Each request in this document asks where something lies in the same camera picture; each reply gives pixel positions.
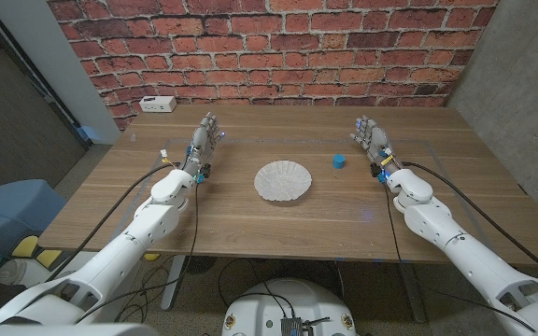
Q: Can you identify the blue upholstered seat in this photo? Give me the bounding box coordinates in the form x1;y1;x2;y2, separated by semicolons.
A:
0;179;67;258

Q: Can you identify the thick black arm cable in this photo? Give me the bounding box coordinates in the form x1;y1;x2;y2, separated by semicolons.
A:
402;161;538;287
44;161;181;284

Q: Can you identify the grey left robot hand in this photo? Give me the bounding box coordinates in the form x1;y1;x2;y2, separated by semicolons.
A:
182;111;226;176

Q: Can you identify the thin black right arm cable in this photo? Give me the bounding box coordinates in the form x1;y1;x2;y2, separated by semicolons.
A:
381;180;538;333

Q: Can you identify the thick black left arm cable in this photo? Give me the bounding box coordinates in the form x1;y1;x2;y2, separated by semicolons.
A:
44;161;181;284

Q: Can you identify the white power strip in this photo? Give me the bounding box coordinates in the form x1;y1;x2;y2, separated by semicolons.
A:
138;95;178;114

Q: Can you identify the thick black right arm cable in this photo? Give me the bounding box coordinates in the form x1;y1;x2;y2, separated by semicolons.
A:
402;161;538;287

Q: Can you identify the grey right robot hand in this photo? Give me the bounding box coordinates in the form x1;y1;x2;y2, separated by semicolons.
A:
349;115;400;175

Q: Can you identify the black torso cable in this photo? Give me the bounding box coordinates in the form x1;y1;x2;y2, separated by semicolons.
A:
217;258;298;321

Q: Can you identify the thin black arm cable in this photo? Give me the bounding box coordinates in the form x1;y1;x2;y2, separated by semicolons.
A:
381;180;538;333
75;179;201;326

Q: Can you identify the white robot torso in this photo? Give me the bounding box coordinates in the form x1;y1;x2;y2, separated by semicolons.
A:
221;278;358;336

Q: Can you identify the grey finned torso module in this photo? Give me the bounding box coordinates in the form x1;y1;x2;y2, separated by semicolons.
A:
280;316;304;336

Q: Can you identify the white paper coffee filter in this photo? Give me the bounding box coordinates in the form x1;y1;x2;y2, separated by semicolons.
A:
253;160;313;203

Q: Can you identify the red brick printed backdrop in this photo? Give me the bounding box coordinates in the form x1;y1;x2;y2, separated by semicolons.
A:
47;0;499;132

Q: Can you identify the grey table leg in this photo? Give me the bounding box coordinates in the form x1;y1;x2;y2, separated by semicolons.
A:
399;263;430;324
160;255;187;312

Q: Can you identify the yellow pad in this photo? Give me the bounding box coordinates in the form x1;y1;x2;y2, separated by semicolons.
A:
35;249;64;270
11;235;40;259

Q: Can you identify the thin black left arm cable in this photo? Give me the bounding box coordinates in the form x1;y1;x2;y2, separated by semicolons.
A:
75;179;201;326

